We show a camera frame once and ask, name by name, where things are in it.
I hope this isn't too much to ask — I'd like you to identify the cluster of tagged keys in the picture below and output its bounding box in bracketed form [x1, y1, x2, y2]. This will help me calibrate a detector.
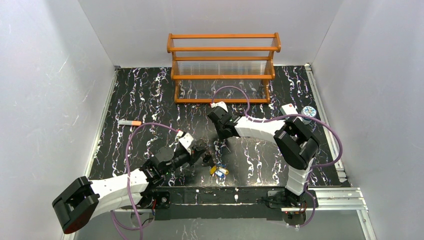
[209, 164, 229, 179]

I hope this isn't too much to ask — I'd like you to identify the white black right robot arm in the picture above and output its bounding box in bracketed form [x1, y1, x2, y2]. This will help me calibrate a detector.
[207, 102, 320, 206]

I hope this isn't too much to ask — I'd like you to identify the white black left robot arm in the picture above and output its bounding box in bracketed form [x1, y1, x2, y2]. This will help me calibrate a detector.
[52, 139, 212, 234]

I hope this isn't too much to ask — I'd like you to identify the orange wooden shelf rack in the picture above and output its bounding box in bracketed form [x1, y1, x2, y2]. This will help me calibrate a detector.
[166, 32, 282, 104]

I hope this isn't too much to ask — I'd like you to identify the white rectangular box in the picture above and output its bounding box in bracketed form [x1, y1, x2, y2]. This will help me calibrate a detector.
[279, 103, 298, 116]

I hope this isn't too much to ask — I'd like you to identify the orange grey marker pen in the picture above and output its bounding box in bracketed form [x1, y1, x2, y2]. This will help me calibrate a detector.
[118, 119, 143, 127]

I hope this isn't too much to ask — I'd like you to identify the blue white round tin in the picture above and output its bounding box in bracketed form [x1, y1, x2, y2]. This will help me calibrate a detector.
[301, 106, 317, 125]

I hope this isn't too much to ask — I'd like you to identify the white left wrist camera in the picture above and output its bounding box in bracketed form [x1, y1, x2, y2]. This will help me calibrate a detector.
[177, 130, 195, 155]

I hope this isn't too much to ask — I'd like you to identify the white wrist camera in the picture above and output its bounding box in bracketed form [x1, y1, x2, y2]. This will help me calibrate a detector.
[177, 130, 195, 155]
[210, 101, 228, 112]

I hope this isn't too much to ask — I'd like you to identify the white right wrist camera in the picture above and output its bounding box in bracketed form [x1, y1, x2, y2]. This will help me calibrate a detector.
[210, 101, 228, 112]

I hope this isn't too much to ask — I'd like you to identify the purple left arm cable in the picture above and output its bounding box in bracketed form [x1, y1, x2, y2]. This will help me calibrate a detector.
[110, 122, 181, 240]

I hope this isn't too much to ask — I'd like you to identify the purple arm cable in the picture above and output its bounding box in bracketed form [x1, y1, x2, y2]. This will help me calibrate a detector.
[210, 86, 344, 229]
[110, 122, 181, 240]

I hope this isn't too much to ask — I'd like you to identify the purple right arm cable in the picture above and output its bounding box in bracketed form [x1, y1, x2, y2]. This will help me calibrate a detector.
[210, 86, 344, 229]

